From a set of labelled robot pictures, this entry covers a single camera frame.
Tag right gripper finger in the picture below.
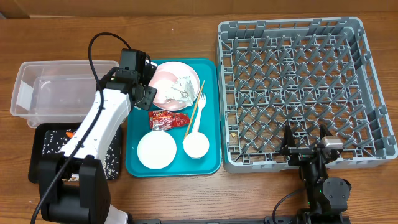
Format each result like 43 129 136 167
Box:
320 124 333 146
281 124 295 149

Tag white bowl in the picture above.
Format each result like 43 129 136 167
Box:
137 131 177 170

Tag orange carrot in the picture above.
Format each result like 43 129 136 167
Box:
66 132 74 138

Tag rice and peanut shells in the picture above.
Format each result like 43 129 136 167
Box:
42 128 122 180

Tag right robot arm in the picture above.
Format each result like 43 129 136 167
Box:
272 125 351 223

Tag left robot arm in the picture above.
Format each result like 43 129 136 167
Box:
35 49 157 223

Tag grey dishwasher rack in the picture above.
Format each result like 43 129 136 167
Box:
216 17 397 173

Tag pink plate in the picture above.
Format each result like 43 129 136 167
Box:
149 62 200 111

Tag crumpled white napkin right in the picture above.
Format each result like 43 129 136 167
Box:
165 76 196 106

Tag red snack wrapper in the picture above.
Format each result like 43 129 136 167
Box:
149 110 190 131

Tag wooden chopstick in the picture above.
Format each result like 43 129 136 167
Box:
184 80 205 139

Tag white plastic fork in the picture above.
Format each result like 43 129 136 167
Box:
192 93 207 133

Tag clear plastic bin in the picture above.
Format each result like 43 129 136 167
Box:
9 60 129 129

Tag small white cup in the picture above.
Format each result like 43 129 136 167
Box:
183 132 210 159

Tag black plastic tray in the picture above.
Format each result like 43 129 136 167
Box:
27 121 122 184

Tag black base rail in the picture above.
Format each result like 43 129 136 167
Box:
131 216 351 224

